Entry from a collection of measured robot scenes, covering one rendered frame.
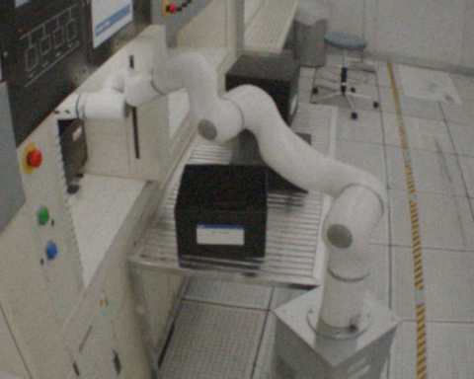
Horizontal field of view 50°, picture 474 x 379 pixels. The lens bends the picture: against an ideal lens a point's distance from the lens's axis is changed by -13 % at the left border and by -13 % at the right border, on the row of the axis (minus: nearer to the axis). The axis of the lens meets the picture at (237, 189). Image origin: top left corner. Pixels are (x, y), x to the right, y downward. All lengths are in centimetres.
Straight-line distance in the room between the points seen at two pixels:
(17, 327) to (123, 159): 94
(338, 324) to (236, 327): 112
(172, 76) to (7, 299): 70
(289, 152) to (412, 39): 469
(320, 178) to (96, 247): 71
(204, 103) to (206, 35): 193
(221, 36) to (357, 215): 212
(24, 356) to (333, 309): 82
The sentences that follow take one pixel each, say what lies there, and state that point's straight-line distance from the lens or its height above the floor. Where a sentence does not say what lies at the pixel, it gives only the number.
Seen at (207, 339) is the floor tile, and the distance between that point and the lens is 258.
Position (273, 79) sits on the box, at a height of 101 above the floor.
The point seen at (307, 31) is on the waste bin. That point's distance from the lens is 539.
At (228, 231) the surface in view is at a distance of 174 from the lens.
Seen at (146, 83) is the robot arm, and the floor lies 134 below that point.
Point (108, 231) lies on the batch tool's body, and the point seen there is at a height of 87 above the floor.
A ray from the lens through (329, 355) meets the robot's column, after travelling 151.
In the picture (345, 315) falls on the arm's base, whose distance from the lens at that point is 154.
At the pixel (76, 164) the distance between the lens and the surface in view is 189.
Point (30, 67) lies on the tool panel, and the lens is 117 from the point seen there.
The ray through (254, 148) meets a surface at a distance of 217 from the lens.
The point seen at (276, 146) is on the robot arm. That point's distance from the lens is 136.
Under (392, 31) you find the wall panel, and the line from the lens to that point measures 591.
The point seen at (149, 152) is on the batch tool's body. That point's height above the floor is 98.
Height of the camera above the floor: 190
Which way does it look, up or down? 33 degrees down
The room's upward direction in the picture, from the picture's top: straight up
